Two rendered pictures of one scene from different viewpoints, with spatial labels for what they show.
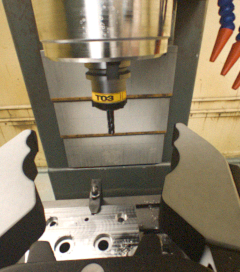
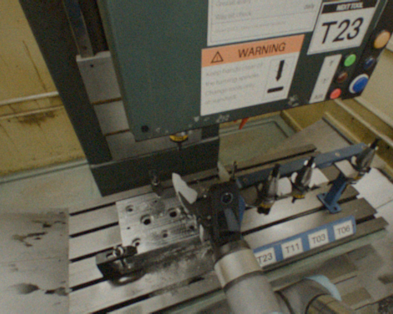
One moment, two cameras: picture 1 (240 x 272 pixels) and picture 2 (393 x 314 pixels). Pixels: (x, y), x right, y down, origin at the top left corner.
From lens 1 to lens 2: 48 cm
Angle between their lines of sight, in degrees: 22
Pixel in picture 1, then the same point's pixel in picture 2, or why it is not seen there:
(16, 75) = (14, 62)
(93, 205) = (158, 190)
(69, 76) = (108, 80)
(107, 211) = (169, 192)
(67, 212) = (138, 199)
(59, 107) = (100, 109)
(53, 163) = (94, 159)
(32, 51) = (63, 58)
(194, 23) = not seen: hidden behind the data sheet
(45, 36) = not seen: hidden behind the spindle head
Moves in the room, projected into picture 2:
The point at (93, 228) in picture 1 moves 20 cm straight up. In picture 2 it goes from (163, 206) to (157, 171)
